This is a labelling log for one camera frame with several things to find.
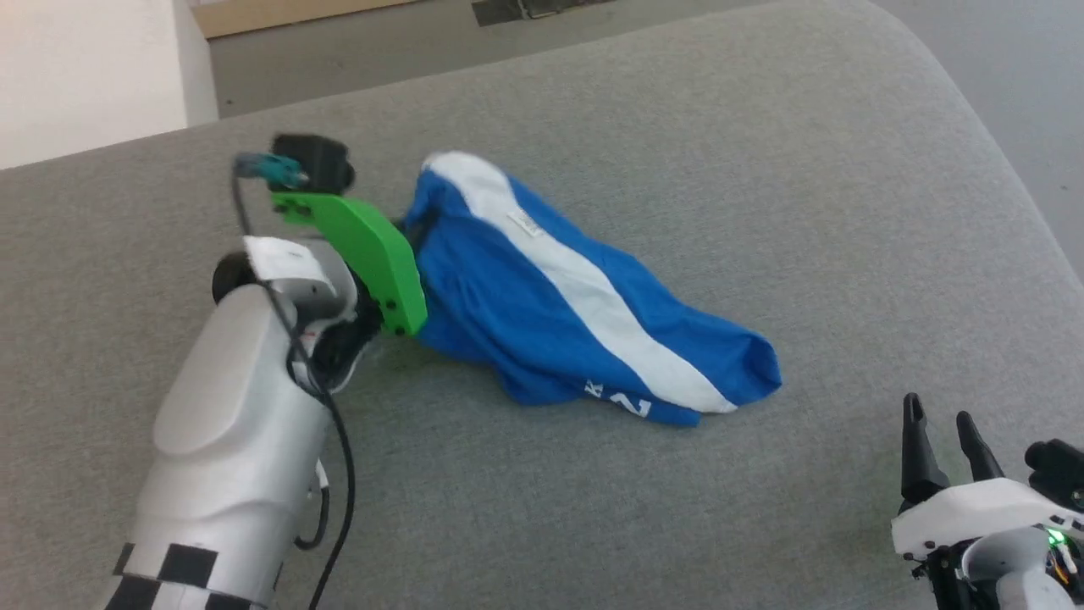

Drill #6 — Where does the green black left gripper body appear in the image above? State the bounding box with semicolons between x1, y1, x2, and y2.
270;192;429;392

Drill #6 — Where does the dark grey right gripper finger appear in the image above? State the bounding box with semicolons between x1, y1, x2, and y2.
955;410;1007;485
899;392;951;511

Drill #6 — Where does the light wooden board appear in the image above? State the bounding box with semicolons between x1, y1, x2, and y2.
188;0;424;40

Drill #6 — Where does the black cable with teal plug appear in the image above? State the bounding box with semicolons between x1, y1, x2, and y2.
230;152;357;610

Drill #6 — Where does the blue garment with white stripe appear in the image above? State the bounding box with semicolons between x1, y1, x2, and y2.
401;151;783;428

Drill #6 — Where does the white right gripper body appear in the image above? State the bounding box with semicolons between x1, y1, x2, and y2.
890;477;1084;594

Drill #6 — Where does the short black cable loop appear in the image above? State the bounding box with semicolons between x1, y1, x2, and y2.
293;479;331;552

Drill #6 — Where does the dark floor grate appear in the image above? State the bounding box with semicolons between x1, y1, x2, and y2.
471;0;615;28

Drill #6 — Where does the grey fabric sofa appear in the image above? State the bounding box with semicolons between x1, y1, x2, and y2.
0;0;1084;610

